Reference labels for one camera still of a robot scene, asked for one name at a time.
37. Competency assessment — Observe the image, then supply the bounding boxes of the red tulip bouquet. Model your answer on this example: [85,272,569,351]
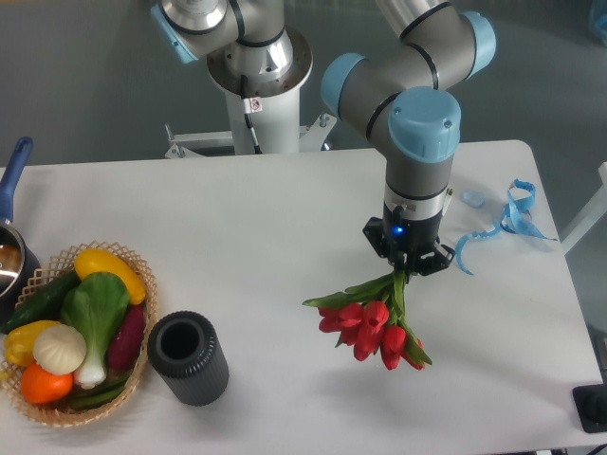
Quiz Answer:
[303,270,432,371]

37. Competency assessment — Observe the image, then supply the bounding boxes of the white steamed bun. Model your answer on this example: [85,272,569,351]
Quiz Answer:
[32,324,87,375]

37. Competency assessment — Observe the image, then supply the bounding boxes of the blue ribbon strip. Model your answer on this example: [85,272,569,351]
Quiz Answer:
[455,179,557,276]

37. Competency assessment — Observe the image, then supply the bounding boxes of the yellow bell pepper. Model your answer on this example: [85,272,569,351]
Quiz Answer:
[4,320,59,368]

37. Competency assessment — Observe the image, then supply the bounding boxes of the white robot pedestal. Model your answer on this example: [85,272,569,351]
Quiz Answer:
[165,27,337,158]

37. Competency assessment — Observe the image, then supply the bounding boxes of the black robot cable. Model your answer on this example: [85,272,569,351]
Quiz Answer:
[239,74,264,155]

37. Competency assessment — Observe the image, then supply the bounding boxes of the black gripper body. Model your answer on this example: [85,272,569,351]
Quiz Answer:
[362,208,455,276]

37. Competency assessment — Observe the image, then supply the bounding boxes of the green cucumber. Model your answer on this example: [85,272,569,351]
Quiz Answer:
[1,270,81,335]

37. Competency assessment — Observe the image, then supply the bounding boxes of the woven bamboo basket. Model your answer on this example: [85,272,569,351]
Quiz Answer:
[1,241,157,427]

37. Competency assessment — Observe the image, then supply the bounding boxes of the orange fruit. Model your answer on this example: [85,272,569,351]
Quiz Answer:
[20,363,74,405]

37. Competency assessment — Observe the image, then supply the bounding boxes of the purple sweet potato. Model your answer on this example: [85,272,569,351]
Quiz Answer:
[107,305,145,370]

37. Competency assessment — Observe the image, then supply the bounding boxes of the green vegetable in basket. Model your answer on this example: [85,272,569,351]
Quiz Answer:
[67,376,127,411]

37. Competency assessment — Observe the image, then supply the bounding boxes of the blue object top right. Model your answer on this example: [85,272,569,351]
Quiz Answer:
[589,0,607,45]

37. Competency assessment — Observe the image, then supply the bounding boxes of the green bok choy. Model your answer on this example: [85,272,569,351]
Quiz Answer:
[61,272,129,390]

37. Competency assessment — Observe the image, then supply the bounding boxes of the small blue cap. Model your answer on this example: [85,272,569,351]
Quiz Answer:
[461,190,486,209]

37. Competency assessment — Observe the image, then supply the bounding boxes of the black device at edge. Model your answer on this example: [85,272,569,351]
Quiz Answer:
[572,384,606,433]

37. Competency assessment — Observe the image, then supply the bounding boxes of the blue handled saucepan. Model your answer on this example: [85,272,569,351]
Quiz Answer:
[1,136,40,324]

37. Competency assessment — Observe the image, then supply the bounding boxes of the white frame at right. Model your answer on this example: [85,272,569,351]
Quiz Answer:
[561,162,606,255]

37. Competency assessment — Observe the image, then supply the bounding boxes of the dark grey ribbed vase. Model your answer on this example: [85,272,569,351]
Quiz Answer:
[147,311,230,407]

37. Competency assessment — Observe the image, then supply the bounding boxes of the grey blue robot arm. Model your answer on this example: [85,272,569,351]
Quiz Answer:
[151,1,496,277]

